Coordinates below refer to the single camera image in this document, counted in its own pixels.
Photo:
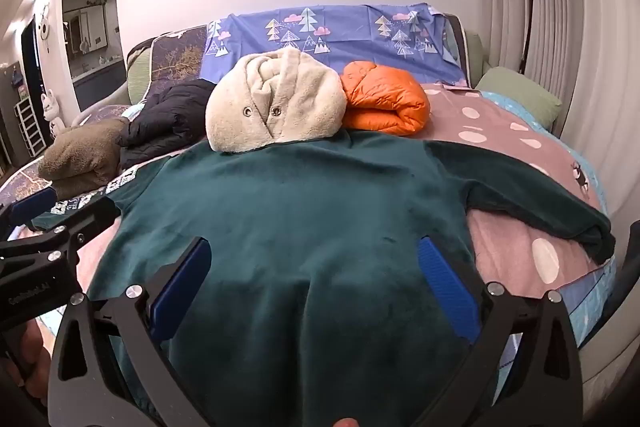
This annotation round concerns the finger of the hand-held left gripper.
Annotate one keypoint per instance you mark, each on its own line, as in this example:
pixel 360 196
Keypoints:
pixel 35 204
pixel 87 216

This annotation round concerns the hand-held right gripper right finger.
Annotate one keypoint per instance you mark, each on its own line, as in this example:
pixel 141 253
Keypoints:
pixel 447 289

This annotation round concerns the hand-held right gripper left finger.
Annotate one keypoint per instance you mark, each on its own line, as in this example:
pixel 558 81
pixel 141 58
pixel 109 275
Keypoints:
pixel 179 289

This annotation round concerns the dark green sweater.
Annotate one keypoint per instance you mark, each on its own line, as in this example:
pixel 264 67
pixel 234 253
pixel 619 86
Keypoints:
pixel 300 207

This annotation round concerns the person's left hand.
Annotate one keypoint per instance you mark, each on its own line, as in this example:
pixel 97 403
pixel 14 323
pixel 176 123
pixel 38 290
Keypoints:
pixel 34 349

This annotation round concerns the black white patterned blanket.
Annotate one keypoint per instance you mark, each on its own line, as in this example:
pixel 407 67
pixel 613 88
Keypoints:
pixel 125 174

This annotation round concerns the olive brown fleece garment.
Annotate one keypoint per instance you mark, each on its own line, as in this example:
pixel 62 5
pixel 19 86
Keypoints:
pixel 82 157

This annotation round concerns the white shelf rack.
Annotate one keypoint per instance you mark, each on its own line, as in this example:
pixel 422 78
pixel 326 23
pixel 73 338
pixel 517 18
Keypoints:
pixel 30 127

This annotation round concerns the white cat figurine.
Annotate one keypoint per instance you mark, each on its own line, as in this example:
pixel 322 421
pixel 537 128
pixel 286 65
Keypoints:
pixel 51 112

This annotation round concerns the black puffer jacket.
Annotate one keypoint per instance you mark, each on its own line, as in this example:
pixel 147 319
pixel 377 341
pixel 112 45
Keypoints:
pixel 165 117

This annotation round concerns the pink polka-dot bedsheet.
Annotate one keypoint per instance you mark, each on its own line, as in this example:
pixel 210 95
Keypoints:
pixel 505 132

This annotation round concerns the orange down jacket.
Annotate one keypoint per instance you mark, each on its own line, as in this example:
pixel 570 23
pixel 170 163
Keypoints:
pixel 385 99

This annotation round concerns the green pillow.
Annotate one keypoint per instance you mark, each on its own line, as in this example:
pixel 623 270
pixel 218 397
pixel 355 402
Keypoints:
pixel 520 99

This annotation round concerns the pale fleece jacket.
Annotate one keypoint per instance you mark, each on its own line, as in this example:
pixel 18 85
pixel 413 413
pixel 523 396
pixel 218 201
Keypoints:
pixel 280 97

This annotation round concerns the blue tree-print sheet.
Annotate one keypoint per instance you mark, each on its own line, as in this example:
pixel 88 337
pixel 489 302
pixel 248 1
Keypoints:
pixel 340 32

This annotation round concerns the grey pleated curtain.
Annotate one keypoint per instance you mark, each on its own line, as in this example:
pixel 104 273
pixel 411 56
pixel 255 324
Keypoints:
pixel 575 32

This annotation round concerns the white curved chair frame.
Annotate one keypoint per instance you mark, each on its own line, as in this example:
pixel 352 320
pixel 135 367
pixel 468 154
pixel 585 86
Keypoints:
pixel 97 109

